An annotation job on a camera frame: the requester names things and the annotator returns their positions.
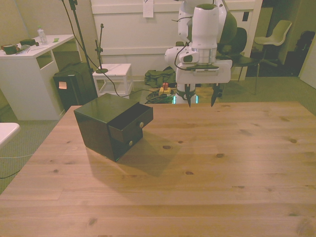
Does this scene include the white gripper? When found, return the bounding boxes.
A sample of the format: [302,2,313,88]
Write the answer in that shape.
[175,60,233,108]

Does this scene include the black drawer with round knob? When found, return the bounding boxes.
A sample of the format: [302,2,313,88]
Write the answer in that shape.
[111,134,144,161]
[107,102,154,144]

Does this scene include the black drawer cabinet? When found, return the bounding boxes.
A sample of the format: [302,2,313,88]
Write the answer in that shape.
[73,93,144,163]

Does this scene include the red emergency stop button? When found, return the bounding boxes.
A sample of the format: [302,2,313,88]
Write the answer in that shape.
[158,82,172,96]

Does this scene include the green cloth bag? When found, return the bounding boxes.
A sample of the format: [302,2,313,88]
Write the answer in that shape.
[144,69,177,87]

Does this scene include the black shell chair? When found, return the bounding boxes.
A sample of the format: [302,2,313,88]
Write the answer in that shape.
[219,26,260,96]

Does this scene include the white side table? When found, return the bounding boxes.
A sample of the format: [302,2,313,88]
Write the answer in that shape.
[92,63,134,98]

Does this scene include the white shell chair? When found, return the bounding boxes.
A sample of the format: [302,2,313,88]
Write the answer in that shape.
[253,19,293,67]

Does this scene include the black microphone stand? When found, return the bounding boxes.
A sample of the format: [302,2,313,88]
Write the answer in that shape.
[94,23,109,75]

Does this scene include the black box cabinet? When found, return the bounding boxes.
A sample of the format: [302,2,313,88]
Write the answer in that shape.
[52,62,98,112]

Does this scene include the black tripod pole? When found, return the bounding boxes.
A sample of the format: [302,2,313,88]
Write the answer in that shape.
[67,0,97,97]

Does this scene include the clear plastic bottle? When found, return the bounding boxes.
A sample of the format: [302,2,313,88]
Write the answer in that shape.
[37,25,48,46]

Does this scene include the white desk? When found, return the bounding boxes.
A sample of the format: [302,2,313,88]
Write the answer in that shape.
[0,34,82,121]

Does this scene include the dark flat object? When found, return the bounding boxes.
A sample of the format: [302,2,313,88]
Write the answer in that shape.
[19,39,40,47]

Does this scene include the dark round cup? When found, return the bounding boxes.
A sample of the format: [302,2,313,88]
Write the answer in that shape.
[1,43,17,56]

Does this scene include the white rounded table edge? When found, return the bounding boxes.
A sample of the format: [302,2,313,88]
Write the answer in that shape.
[0,122,21,149]

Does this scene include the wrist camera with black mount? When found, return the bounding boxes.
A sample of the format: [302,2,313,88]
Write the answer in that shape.
[186,64,221,75]

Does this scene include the coiled floor cables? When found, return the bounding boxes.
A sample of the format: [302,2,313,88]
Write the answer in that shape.
[144,91,176,105]

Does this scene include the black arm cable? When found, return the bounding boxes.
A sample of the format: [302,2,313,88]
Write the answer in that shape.
[173,15,194,73]

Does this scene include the black hanging cable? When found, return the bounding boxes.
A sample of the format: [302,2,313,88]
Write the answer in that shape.
[61,0,160,98]

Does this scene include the dark object by wall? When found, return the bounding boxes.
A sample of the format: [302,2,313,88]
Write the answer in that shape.
[295,30,316,64]

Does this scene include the thin floor cable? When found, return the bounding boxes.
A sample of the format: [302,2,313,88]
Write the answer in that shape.
[0,152,34,180]

